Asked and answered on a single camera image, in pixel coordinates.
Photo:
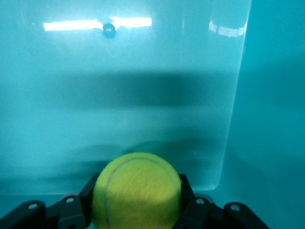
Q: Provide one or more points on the yellow tennis ball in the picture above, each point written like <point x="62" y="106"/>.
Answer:
<point x="138" y="190"/>

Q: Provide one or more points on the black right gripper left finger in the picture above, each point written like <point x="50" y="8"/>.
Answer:
<point x="59" y="212"/>

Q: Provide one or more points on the blue plastic bin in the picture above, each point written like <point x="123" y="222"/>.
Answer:
<point x="143" y="107"/>

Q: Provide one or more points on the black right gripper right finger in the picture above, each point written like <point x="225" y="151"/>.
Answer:
<point x="205" y="214"/>

